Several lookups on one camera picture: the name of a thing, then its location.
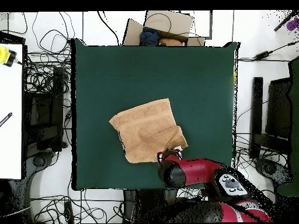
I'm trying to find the tan terry towel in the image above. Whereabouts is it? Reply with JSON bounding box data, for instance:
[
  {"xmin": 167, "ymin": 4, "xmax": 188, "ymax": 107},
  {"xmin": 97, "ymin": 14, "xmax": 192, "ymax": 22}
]
[{"xmin": 108, "ymin": 98, "xmax": 189, "ymax": 164}]

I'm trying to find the dark green table cloth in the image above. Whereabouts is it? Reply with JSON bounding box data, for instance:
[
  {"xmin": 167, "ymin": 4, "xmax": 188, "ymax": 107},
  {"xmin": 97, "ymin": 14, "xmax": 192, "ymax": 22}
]
[{"xmin": 71, "ymin": 38, "xmax": 241, "ymax": 191}]

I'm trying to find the black upright bar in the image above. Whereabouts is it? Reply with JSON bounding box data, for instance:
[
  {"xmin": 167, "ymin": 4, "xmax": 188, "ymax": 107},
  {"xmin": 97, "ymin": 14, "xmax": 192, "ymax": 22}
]
[{"xmin": 249, "ymin": 76, "xmax": 264, "ymax": 159}]

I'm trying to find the orange garment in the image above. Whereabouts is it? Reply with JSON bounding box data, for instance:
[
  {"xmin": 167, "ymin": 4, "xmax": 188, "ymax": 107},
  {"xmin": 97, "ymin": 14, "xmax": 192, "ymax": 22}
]
[{"xmin": 159, "ymin": 37, "xmax": 183, "ymax": 47}]

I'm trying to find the dark blue garment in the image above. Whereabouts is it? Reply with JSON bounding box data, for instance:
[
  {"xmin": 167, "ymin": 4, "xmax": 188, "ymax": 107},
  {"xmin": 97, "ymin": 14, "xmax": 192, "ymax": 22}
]
[{"xmin": 139, "ymin": 27, "xmax": 161, "ymax": 47}]

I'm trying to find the black equipment rack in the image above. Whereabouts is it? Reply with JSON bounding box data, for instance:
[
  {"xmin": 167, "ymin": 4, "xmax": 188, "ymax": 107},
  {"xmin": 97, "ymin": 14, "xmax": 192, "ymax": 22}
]
[{"xmin": 25, "ymin": 67, "xmax": 68, "ymax": 152}]

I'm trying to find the green cloth covered table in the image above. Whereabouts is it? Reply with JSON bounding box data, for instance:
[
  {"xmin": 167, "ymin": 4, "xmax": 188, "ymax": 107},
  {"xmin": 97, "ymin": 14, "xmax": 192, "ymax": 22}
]
[{"xmin": 276, "ymin": 55, "xmax": 299, "ymax": 197}]

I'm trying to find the brown cardboard box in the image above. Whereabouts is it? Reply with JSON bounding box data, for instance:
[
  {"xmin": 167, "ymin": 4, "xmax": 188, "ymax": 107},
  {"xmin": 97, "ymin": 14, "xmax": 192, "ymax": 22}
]
[{"xmin": 123, "ymin": 10, "xmax": 206, "ymax": 47}]

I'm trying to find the black power adapter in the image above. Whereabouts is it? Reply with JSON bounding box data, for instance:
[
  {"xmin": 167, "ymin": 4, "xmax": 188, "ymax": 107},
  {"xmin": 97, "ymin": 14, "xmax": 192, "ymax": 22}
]
[{"xmin": 253, "ymin": 50, "xmax": 270, "ymax": 60}]

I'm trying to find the black marker pen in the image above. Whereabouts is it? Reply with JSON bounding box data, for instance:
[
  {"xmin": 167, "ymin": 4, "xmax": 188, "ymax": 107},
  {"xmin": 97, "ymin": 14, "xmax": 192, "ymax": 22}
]
[{"xmin": 0, "ymin": 112, "xmax": 13, "ymax": 128}]

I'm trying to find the white side table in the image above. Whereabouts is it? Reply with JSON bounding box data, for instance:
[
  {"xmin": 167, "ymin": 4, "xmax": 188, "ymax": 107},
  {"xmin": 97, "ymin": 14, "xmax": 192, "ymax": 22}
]
[{"xmin": 0, "ymin": 43, "xmax": 23, "ymax": 180}]

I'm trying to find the purple round object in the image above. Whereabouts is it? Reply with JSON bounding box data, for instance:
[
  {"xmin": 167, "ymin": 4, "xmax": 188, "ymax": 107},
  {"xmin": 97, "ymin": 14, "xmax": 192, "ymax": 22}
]
[{"xmin": 286, "ymin": 19, "xmax": 299, "ymax": 32}]

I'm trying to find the yellow and black tool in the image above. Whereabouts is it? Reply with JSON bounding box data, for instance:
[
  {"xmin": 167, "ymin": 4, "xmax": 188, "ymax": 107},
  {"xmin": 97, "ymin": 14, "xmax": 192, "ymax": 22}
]
[{"xmin": 0, "ymin": 45, "xmax": 18, "ymax": 68}]

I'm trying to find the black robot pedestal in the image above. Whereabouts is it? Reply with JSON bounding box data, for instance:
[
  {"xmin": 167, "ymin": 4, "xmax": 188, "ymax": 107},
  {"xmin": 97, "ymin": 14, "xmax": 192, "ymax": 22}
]
[{"xmin": 123, "ymin": 188, "xmax": 178, "ymax": 223}]

